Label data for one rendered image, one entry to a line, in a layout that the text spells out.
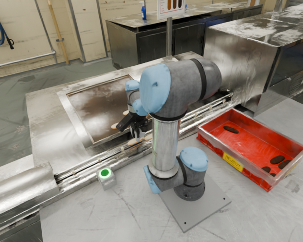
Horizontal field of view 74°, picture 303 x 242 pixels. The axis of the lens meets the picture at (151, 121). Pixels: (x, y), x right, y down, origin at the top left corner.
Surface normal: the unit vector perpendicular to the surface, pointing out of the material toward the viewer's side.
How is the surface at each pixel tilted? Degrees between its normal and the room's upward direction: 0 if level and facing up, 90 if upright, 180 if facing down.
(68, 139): 0
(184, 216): 3
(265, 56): 90
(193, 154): 9
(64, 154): 0
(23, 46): 90
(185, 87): 69
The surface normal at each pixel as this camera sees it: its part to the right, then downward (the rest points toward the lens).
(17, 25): 0.55, 0.51
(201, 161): 0.11, -0.78
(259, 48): -0.84, 0.37
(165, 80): 0.18, -0.17
